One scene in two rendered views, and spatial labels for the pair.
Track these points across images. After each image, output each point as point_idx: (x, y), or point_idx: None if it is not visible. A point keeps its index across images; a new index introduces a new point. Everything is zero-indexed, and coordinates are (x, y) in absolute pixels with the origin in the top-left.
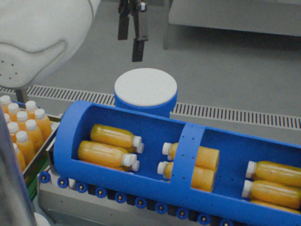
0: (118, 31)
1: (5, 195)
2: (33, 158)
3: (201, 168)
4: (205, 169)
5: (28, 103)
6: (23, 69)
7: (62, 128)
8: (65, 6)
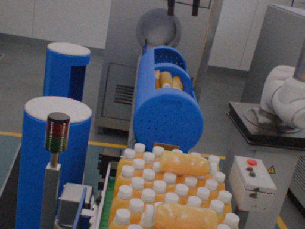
0: (173, 8)
1: None
2: None
3: (174, 82)
4: (173, 81)
5: (130, 152)
6: None
7: (192, 100)
8: None
